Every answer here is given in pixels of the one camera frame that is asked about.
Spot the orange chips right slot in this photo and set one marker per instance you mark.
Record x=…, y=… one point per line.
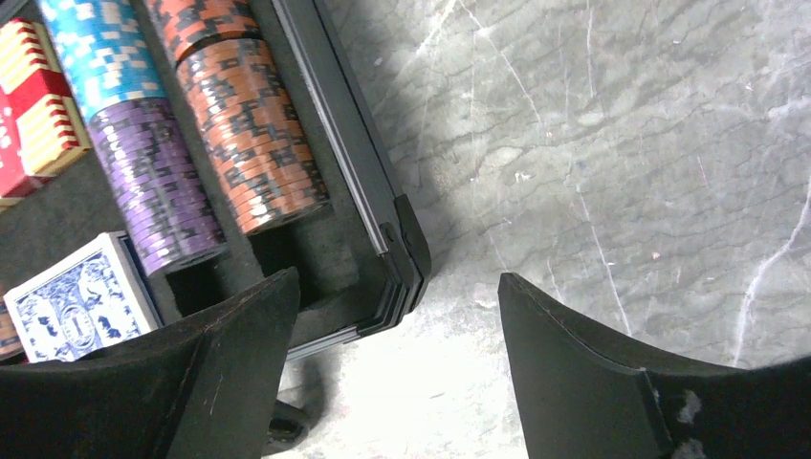
x=244, y=114

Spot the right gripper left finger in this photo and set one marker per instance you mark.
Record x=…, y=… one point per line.
x=202, y=387

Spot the red playing card deck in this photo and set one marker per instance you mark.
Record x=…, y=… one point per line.
x=42, y=131

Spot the light blue chips in case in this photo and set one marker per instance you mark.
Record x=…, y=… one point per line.
x=102, y=52

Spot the blue playing card deck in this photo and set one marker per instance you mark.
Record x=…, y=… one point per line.
x=94, y=298

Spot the black poker set case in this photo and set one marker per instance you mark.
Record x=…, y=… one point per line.
x=362, y=261

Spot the purple chips in case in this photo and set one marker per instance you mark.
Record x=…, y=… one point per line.
x=156, y=185

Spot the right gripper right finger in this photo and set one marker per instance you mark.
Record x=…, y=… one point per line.
x=585, y=390

